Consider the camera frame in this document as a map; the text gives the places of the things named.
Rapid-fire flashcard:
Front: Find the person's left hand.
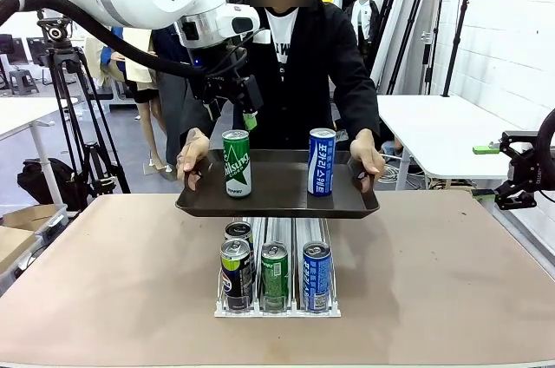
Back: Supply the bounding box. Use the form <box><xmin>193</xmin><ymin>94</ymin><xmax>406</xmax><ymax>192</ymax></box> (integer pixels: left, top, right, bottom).
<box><xmin>349</xmin><ymin>128</ymin><xmax>386</xmax><ymax>194</ymax></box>

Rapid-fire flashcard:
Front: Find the grey mannequin base plate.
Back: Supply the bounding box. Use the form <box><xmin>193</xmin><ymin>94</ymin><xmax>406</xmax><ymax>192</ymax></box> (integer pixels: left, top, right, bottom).
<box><xmin>143</xmin><ymin>157</ymin><xmax>180</xmax><ymax>182</ymax></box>

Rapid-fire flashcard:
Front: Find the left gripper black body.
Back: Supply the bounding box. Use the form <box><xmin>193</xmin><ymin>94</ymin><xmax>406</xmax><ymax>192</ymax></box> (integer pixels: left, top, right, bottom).
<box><xmin>197</xmin><ymin>44</ymin><xmax>251</xmax><ymax>102</ymax></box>

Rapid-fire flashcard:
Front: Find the black Pepsi can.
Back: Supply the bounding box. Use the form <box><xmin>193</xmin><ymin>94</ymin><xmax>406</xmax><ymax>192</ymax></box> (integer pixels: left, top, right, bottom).
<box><xmin>219</xmin><ymin>238</ymin><xmax>255</xmax><ymax>313</ymax></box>
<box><xmin>224</xmin><ymin>220</ymin><xmax>256</xmax><ymax>282</ymax></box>

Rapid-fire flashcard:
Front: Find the open cardboard box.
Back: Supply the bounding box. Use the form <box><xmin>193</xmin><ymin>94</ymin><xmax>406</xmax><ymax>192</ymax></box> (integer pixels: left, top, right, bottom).
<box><xmin>2</xmin><ymin>204</ymin><xmax>69</xmax><ymax>233</ymax></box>

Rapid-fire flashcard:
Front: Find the black camera tripod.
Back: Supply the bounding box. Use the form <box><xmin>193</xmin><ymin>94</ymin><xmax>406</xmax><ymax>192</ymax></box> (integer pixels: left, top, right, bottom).
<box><xmin>45</xmin><ymin>46</ymin><xmax>131</xmax><ymax>213</ymax></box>

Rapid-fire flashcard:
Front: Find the white table with white leg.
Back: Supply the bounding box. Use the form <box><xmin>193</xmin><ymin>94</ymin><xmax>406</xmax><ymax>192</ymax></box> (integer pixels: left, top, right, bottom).
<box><xmin>0</xmin><ymin>96</ymin><xmax>80</xmax><ymax>207</ymax></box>

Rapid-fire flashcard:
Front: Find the mannequin with white black jacket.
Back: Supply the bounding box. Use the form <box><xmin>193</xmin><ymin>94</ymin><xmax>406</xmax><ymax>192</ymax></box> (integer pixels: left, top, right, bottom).
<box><xmin>344</xmin><ymin>0</ymin><xmax>382</xmax><ymax>70</ymax></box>

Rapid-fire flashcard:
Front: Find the person's right forearm black sleeve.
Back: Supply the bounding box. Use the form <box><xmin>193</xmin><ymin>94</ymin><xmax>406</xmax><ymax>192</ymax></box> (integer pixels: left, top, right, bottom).
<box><xmin>166</xmin><ymin>76</ymin><xmax>214</xmax><ymax>140</ymax></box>

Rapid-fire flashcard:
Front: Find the black bag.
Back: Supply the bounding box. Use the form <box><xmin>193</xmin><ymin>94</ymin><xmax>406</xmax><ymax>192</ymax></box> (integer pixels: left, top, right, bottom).
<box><xmin>16</xmin><ymin>158</ymin><xmax>91</xmax><ymax>212</ymax></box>

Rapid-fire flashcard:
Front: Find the blue Pocari Sweat can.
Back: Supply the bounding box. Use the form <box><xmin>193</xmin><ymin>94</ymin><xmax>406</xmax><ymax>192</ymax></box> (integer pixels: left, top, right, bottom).
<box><xmin>307</xmin><ymin>127</ymin><xmax>337</xmax><ymax>198</ymax></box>
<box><xmin>302</xmin><ymin>240</ymin><xmax>334</xmax><ymax>312</ymax></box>

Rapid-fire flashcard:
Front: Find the mannequin with navy shirt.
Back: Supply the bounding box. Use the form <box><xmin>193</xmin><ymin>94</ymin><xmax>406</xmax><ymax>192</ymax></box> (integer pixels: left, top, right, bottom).
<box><xmin>123</xmin><ymin>28</ymin><xmax>196</xmax><ymax>174</ymax></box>

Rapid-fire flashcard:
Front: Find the person in black cardigan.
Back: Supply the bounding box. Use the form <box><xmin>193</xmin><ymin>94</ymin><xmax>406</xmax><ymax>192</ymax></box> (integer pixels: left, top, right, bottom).
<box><xmin>166</xmin><ymin>0</ymin><xmax>382</xmax><ymax>153</ymax></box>

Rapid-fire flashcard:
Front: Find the grey plastic storage bin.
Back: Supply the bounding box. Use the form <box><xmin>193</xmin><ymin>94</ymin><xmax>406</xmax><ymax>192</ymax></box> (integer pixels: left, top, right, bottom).
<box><xmin>34</xmin><ymin>205</ymin><xmax>70</xmax><ymax>244</ymax></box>

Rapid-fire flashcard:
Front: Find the black upright pole stand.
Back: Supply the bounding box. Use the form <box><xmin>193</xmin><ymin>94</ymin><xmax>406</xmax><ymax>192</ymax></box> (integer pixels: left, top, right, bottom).
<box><xmin>441</xmin><ymin>0</ymin><xmax>472</xmax><ymax>98</ymax></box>

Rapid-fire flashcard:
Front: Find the dark brown serving tray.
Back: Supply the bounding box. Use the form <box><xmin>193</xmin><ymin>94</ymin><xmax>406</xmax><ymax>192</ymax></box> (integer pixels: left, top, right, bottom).
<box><xmin>175</xmin><ymin>149</ymin><xmax>381</xmax><ymax>220</ymax></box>

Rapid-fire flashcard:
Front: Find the black leaning stand pole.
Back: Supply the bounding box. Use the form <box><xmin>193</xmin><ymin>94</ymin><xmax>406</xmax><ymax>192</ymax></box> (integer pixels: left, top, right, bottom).
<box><xmin>385</xmin><ymin>0</ymin><xmax>439</xmax><ymax>95</ymax></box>
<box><xmin>375</xmin><ymin>0</ymin><xmax>411</xmax><ymax>95</ymax></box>

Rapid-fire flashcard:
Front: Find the flat cardboard sheet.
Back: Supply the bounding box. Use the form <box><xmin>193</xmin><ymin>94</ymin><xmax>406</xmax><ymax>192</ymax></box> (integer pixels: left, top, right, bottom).
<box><xmin>0</xmin><ymin>225</ymin><xmax>39</xmax><ymax>276</ymax></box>

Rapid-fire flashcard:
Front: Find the green Chilsung Cider can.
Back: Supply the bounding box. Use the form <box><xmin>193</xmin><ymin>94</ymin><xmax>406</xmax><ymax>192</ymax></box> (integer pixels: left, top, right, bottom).
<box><xmin>260</xmin><ymin>242</ymin><xmax>290</xmax><ymax>313</ymax></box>
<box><xmin>221</xmin><ymin>128</ymin><xmax>253</xmax><ymax>199</ymax></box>

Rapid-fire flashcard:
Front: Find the person sitting on floor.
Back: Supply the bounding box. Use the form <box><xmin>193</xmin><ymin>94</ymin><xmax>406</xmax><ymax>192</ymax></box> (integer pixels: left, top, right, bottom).
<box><xmin>379</xmin><ymin>138</ymin><xmax>404</xmax><ymax>160</ymax></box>

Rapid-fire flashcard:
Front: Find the white cable coil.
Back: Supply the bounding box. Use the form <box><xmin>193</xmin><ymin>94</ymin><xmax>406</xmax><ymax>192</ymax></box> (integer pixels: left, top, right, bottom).
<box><xmin>375</xmin><ymin>162</ymin><xmax>402</xmax><ymax>190</ymax></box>

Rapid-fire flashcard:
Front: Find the white can dispenser rack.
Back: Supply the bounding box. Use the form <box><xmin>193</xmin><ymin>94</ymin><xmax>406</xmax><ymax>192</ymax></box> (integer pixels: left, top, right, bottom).
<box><xmin>214</xmin><ymin>215</ymin><xmax>343</xmax><ymax>319</ymax></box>

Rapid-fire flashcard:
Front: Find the person's right hand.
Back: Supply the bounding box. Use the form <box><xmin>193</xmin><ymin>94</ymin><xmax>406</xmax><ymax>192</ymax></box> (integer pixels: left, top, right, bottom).
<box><xmin>175</xmin><ymin>127</ymin><xmax>211</xmax><ymax>192</ymax></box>

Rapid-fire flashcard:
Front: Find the large white work table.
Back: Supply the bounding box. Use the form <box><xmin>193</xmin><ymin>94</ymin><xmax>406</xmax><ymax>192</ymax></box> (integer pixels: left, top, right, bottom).
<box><xmin>375</xmin><ymin>94</ymin><xmax>555</xmax><ymax>215</ymax></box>

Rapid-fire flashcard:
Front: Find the black step stool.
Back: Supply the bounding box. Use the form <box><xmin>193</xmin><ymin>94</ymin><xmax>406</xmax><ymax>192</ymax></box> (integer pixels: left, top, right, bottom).
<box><xmin>8</xmin><ymin>69</ymin><xmax>40</xmax><ymax>96</ymax></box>

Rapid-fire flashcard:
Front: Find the mannequin with black hat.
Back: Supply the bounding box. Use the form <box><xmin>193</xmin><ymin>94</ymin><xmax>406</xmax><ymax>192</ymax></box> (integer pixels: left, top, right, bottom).
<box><xmin>83</xmin><ymin>27</ymin><xmax>168</xmax><ymax>172</ymax></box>

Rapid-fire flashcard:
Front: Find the black stand with clamp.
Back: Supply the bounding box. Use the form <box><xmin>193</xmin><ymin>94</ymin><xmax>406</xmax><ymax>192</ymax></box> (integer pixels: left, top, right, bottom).
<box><xmin>420</xmin><ymin>0</ymin><xmax>448</xmax><ymax>95</ymax></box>

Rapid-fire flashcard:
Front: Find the left arm black cable sleeve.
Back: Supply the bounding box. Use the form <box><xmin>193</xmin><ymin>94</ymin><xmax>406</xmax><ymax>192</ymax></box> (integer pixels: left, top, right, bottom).
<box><xmin>0</xmin><ymin>0</ymin><xmax>209</xmax><ymax>82</ymax></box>

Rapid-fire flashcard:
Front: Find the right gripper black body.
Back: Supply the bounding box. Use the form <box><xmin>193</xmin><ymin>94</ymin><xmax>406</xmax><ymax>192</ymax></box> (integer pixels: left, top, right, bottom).
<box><xmin>509</xmin><ymin>144</ymin><xmax>555</xmax><ymax>194</ymax></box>

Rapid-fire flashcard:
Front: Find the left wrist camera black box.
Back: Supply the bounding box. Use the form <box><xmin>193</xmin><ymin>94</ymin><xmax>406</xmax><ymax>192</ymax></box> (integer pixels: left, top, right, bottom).
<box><xmin>236</xmin><ymin>75</ymin><xmax>264</xmax><ymax>115</ymax></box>

